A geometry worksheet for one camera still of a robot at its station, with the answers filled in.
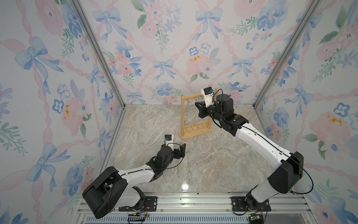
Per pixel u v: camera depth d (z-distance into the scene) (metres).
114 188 0.43
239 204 0.73
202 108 0.66
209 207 1.76
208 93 0.63
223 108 0.57
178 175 0.84
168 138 0.73
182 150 0.78
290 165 0.42
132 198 0.62
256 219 0.73
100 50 0.87
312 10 0.69
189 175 0.84
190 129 0.96
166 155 0.64
